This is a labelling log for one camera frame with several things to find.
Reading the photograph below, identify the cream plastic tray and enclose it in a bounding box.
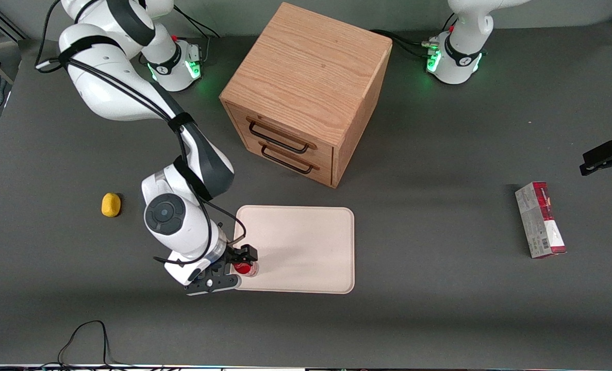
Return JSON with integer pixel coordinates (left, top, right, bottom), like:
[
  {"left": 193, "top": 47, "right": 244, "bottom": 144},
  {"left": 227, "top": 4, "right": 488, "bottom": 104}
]
[{"left": 232, "top": 205, "right": 355, "bottom": 295}]

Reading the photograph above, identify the wooden drawer cabinet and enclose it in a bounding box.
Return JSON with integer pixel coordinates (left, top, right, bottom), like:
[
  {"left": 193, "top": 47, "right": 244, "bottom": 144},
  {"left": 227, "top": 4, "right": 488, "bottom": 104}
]
[{"left": 219, "top": 2, "right": 393, "bottom": 189}]

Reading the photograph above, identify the black base cable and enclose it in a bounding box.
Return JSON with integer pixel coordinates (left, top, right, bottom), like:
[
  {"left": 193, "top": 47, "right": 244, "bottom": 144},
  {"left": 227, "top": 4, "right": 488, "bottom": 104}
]
[
  {"left": 370, "top": 29, "right": 433, "bottom": 58},
  {"left": 173, "top": 5, "right": 220, "bottom": 70}
]

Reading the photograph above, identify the yellow lemon toy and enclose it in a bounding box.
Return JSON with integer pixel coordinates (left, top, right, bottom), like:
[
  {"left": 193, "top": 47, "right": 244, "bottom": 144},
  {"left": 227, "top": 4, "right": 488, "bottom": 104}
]
[{"left": 101, "top": 193, "right": 122, "bottom": 217}]

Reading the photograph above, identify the black cable loop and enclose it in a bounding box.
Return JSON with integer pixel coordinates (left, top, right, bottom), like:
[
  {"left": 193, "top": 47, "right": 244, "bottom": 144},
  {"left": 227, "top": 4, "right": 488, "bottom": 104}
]
[{"left": 57, "top": 320, "right": 131, "bottom": 369}]

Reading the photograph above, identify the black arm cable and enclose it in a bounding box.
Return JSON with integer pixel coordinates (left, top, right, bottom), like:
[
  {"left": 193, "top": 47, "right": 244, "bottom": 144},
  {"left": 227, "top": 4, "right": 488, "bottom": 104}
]
[{"left": 35, "top": 0, "right": 247, "bottom": 266}]

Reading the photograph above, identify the red and grey carton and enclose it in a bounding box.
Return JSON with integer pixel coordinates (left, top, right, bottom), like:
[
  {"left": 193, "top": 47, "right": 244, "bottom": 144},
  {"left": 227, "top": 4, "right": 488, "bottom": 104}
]
[{"left": 515, "top": 181, "right": 568, "bottom": 259}]

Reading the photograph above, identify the black drawer handle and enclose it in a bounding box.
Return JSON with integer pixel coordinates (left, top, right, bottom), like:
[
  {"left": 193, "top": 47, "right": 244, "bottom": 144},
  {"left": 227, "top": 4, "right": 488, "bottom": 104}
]
[
  {"left": 260, "top": 144, "right": 320, "bottom": 175},
  {"left": 246, "top": 117, "right": 317, "bottom": 154}
]

